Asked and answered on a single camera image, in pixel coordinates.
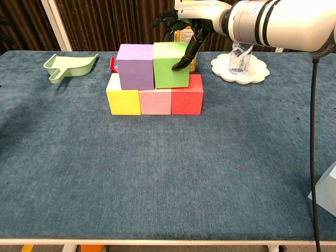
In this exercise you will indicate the white table frame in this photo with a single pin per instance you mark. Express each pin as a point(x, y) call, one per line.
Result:
point(157, 242)

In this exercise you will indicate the pink foam cube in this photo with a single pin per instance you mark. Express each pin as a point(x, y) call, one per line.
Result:
point(155, 103)

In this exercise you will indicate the blue fabric table cover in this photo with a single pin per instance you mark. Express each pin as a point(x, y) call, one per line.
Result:
point(157, 170)

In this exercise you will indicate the orange plastic item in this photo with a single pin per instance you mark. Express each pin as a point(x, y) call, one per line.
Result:
point(92, 248)

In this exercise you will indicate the white partition post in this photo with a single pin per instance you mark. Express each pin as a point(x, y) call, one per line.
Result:
point(56, 26)

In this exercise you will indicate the red foam cube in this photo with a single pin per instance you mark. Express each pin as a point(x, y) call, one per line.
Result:
point(187, 103)

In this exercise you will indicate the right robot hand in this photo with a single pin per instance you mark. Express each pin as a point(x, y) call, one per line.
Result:
point(199, 13)

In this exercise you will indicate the blue snack bag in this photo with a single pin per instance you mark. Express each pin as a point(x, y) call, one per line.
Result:
point(113, 65)

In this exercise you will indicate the yellow tea bottle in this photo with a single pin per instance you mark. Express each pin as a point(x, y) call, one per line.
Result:
point(185, 35)

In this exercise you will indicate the light blue foam cube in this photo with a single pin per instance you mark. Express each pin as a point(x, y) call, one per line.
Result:
point(328, 194)

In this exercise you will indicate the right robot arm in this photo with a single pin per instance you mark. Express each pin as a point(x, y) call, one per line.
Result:
point(288, 23)

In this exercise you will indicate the white scalloped plate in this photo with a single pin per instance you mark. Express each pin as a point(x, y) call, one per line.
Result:
point(258, 71)

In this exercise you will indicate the mint green plastic dustpan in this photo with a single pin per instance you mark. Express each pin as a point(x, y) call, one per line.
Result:
point(71, 69)

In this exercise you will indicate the yellow foam cube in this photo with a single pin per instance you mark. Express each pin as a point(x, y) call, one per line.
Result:
point(123, 103)

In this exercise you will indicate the clear water bottle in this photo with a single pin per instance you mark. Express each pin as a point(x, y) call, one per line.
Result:
point(240, 63)

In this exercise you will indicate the purple foam cube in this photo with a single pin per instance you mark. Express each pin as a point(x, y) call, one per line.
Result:
point(134, 71)

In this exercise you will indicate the green foam cube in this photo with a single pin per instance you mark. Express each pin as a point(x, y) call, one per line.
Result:
point(168, 76)

